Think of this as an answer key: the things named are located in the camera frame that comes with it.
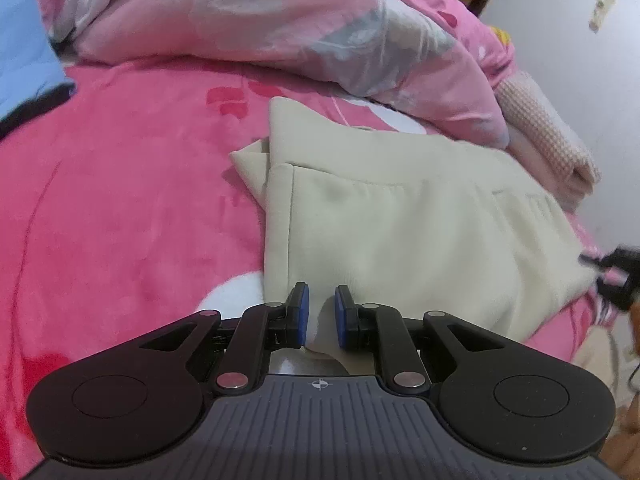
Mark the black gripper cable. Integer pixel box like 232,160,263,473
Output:
602,305,640,396

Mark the blue folded cloth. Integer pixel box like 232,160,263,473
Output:
0,0,77,137

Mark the pink printed quilt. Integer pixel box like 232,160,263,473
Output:
27,0,516,150

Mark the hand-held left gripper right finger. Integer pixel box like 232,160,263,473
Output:
334,284,526,394

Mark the beige zip jacket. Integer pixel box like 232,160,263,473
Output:
230,97,601,376

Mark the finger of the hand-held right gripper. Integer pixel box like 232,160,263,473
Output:
595,276,638,312
577,245,640,272

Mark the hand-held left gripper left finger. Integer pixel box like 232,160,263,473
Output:
120,282,311,395

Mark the pink floral fleece blanket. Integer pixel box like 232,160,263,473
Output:
0,57,618,466

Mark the pink checked folded towel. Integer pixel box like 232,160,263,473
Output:
494,70,603,196

